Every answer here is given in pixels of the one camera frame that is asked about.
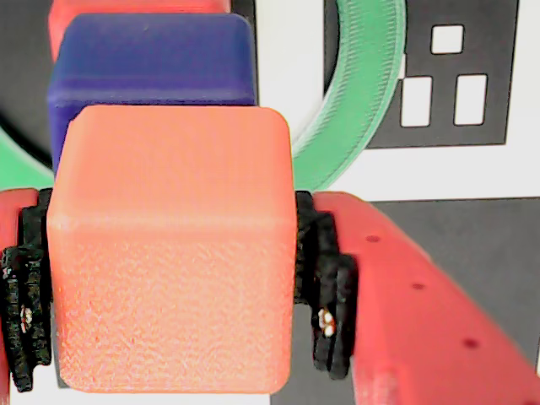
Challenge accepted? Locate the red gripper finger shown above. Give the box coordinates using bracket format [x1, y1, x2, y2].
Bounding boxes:
[293, 190, 540, 405]
[0, 187, 56, 393]

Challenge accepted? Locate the orange cube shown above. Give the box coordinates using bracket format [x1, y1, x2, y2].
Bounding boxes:
[46, 104, 299, 396]

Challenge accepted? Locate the blue cube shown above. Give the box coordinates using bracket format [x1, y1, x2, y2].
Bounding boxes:
[46, 12, 258, 174]

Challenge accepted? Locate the red cube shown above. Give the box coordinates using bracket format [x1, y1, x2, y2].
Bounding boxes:
[48, 0, 233, 60]

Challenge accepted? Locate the black white marker checkerboard mat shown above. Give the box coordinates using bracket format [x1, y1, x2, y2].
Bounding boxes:
[0, 0, 540, 405]

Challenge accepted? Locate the green flat ring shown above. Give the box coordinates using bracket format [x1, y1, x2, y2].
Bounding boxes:
[0, 0, 408, 193]

